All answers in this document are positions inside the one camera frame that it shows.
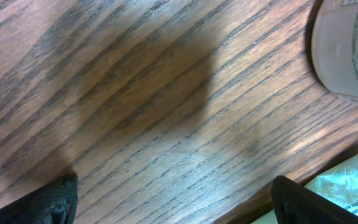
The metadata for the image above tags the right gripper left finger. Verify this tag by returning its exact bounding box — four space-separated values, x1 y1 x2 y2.
0 174 78 224

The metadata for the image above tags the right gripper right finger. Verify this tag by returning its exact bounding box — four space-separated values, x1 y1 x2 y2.
271 175 358 224

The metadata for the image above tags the green lid white jar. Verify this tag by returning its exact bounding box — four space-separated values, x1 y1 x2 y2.
311 0 358 103

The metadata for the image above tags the teal white snack packet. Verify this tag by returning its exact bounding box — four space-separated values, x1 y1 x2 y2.
253 154 358 224

